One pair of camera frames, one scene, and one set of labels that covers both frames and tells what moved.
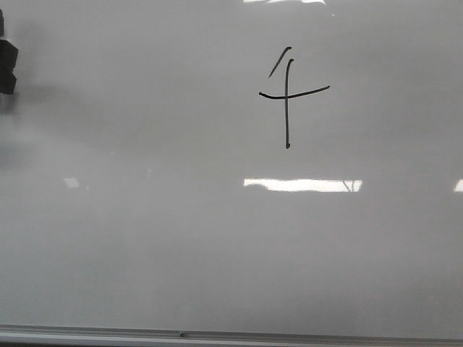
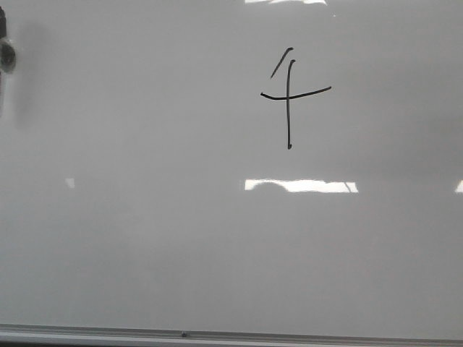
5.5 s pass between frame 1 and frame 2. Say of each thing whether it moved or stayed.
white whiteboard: stayed
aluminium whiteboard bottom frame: stayed
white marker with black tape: moved
